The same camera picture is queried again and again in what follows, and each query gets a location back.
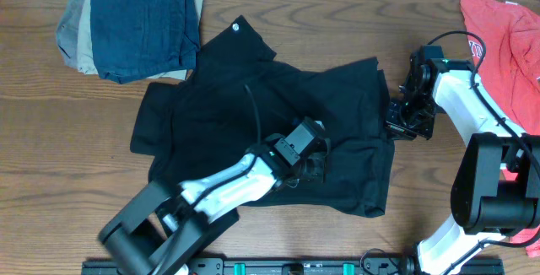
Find red t-shirt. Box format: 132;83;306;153
459;0;540;258

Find black t-shirt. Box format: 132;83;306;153
130;17;395;218

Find navy folded trousers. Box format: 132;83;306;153
90;0;201;84

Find grey folded trousers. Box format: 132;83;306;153
55;0;84;68

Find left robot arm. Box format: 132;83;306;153
98;134;330;274

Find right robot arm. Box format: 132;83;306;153
385;46;539;274

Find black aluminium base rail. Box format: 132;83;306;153
81;256;505;275

